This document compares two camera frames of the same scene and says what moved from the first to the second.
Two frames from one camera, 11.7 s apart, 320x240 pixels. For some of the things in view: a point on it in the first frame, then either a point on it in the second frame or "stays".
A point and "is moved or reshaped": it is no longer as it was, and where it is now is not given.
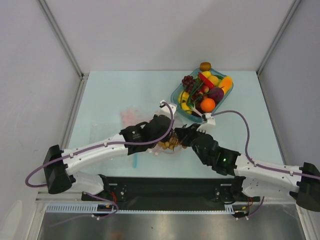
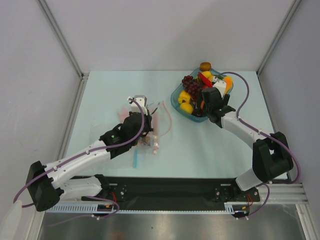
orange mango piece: x=226 y=84 stays
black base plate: x=170 y=190 stays
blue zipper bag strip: x=135 y=160 stays
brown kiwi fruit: x=205 y=66 stays
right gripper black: x=189 y=132 to x=200 y=104
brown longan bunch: x=173 y=142 is moved or reshaped
